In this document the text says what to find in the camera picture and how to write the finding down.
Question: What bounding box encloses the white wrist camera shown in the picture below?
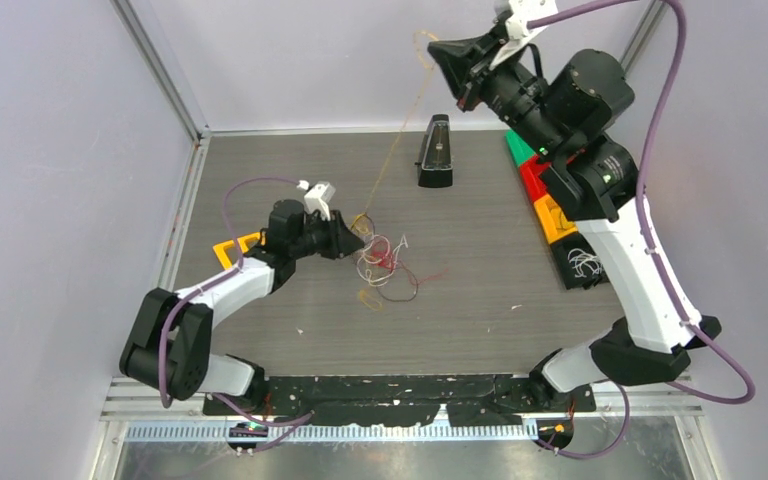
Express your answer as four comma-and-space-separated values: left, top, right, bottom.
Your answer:
490, 0, 559, 70
296, 180, 336, 221

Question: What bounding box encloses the green plastic bin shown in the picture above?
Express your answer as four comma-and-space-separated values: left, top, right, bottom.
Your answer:
505, 130, 535, 168

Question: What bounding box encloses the white cable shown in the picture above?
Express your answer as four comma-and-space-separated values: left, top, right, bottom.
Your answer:
568, 248, 604, 281
356, 235, 412, 287

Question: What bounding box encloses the black metronome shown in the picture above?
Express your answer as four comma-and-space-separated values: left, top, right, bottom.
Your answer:
415, 114, 453, 188

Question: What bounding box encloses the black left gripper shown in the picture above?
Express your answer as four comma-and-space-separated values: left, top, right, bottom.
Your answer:
289, 209, 363, 260

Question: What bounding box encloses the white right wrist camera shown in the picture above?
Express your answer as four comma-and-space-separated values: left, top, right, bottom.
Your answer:
490, 0, 559, 70

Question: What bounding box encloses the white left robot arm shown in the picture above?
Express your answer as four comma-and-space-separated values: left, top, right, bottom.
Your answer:
119, 200, 365, 414

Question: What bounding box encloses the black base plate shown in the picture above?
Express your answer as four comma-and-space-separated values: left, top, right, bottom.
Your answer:
203, 373, 596, 427

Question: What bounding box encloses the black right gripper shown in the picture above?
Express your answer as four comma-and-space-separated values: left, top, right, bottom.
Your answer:
429, 23, 570, 161

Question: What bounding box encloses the yellow triangular plastic piece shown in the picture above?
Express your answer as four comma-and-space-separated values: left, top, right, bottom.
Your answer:
212, 232, 261, 270

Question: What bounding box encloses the yellow cable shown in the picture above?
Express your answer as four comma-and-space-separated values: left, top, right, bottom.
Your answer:
350, 29, 442, 313

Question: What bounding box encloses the black plastic bin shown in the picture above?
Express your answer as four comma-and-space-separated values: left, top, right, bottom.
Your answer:
549, 232, 609, 290

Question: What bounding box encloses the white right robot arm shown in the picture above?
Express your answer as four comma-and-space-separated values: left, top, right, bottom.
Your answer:
427, 33, 722, 411

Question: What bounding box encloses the red cable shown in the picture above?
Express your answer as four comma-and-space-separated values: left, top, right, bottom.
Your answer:
364, 235, 448, 286

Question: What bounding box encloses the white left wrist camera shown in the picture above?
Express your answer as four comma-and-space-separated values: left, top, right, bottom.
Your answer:
296, 180, 336, 221

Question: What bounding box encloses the red plastic bin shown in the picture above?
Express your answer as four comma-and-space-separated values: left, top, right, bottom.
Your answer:
518, 156, 550, 203

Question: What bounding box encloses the yellow plastic bin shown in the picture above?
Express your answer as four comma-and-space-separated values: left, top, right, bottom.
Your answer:
533, 194, 578, 244

